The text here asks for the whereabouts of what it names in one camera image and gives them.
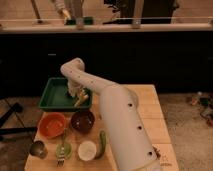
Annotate yellow banana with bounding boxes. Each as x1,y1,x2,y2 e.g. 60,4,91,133
74,91,89,107

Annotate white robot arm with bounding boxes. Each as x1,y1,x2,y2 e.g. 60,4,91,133
60,58,163,171

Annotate purple bowl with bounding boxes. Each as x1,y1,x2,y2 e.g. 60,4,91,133
70,110,95,134

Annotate orange bowl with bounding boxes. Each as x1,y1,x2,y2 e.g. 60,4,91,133
38,112,67,139

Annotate green plastic tray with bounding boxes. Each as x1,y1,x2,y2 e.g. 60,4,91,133
39,77,92,112

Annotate green chili pepper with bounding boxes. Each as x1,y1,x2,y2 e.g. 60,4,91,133
95,130,106,159

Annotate black tripod legs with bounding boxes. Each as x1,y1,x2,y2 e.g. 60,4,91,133
0,101,37,141

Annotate small metal cup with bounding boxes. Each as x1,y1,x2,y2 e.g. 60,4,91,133
29,140,47,159

